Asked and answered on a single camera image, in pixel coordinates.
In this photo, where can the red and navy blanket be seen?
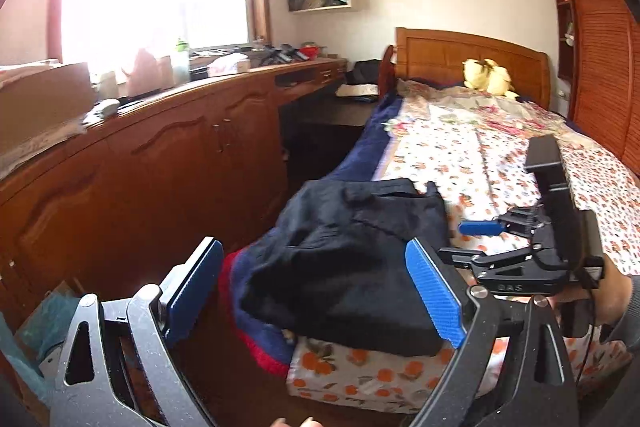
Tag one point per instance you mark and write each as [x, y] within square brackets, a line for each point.
[250, 332]

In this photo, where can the yellow plush toy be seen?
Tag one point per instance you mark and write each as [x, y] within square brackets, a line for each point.
[487, 79]

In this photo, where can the teal plastic bag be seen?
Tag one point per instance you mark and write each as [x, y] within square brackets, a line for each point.
[47, 327]

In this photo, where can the red basket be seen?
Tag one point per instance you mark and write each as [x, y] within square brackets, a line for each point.
[308, 53]

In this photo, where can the person's left hand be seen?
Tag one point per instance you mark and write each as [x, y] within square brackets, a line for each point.
[300, 423]

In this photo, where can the wooden chair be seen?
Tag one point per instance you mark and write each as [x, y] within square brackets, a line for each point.
[387, 72]

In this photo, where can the black coat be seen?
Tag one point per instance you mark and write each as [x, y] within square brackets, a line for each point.
[350, 267]

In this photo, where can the wooden slatted wardrobe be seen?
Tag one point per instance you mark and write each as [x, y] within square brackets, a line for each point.
[605, 57]

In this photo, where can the person's right hand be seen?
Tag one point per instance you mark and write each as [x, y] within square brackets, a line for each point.
[612, 292]

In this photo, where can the tissue box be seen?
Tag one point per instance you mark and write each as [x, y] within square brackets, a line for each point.
[227, 64]

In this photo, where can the black bag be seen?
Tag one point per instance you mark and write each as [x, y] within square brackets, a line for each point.
[365, 72]

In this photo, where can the green bottle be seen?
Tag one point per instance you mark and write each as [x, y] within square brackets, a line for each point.
[181, 62]

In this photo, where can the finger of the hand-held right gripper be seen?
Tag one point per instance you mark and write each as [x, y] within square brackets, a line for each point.
[465, 257]
[480, 228]

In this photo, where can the wooden desk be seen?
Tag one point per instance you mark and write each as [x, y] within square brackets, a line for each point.
[150, 172]

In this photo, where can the person's right forearm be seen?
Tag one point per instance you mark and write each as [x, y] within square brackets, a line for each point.
[625, 327]

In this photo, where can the large cardboard box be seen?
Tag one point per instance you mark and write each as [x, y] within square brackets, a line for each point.
[40, 102]

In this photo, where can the wooden headboard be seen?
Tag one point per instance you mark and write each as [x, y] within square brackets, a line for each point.
[440, 57]

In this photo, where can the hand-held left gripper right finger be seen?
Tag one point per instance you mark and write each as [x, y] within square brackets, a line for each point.
[435, 292]

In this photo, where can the pink floral blanket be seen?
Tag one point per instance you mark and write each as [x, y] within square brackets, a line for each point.
[480, 117]

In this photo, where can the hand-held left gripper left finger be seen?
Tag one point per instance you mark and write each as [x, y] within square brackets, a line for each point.
[195, 287]

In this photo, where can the bed with floral sheet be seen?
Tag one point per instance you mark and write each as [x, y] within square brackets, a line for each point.
[440, 157]

